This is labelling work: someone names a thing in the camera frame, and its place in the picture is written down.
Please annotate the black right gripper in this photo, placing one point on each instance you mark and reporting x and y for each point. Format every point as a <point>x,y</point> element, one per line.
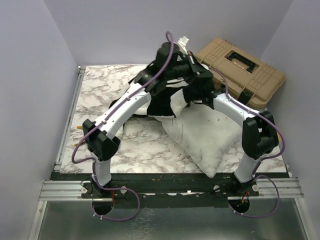
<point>185,88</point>

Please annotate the yellow handled pliers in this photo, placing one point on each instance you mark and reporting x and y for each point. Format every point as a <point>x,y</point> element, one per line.
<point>78,134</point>

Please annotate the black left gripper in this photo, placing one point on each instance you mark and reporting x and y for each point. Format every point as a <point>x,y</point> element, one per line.
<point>196,69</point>

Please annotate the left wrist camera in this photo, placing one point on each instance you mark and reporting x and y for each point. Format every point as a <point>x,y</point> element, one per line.
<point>172,51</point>

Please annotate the aluminium left side rail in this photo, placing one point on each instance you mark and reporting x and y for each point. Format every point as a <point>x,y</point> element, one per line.
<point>66,131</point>

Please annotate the black and white checkered pillowcase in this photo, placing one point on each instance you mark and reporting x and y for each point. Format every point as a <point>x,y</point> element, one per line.
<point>170,102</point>

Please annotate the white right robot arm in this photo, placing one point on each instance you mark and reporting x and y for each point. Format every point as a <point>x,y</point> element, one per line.
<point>259,133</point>

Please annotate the black front mounting rail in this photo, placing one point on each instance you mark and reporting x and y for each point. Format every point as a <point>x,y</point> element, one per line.
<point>151,190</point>

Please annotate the white pillow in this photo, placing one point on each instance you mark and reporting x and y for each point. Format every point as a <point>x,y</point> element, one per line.
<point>198,140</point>

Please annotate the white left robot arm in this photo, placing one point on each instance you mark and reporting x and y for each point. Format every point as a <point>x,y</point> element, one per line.
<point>100,135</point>

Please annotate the tan plastic toolbox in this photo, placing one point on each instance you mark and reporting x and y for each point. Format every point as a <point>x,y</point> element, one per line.
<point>250,80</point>

